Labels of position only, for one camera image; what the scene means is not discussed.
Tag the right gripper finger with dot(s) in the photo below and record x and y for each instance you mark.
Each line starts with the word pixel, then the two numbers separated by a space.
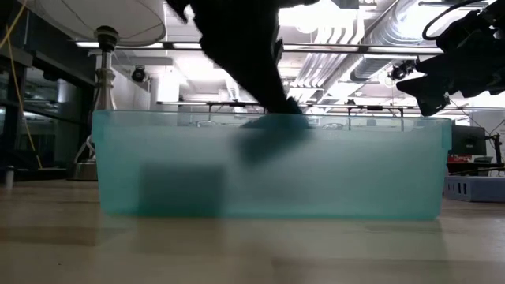
pixel 446 63
pixel 434 94

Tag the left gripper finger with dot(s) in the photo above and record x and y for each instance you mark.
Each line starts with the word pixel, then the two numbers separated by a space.
pixel 264 83

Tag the light blue box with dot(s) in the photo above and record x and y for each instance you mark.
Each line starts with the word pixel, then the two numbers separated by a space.
pixel 477 189

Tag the white framed window box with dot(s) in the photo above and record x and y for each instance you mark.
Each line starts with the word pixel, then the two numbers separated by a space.
pixel 181 189

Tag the black ceiling spotlight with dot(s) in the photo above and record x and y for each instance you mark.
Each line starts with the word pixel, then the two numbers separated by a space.
pixel 139 75
pixel 402 70

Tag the black computer monitor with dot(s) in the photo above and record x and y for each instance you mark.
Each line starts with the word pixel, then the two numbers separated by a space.
pixel 469 140

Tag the teal translucent plastic bin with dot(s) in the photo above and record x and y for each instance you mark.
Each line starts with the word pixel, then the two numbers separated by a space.
pixel 355 173

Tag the silver table lamp white shade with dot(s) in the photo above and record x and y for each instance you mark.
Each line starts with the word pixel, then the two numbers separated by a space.
pixel 118 19

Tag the silver ventilation duct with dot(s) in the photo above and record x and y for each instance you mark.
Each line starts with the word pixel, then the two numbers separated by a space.
pixel 394 27

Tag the black ceiling light rail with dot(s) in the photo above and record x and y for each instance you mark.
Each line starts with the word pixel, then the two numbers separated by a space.
pixel 355 49

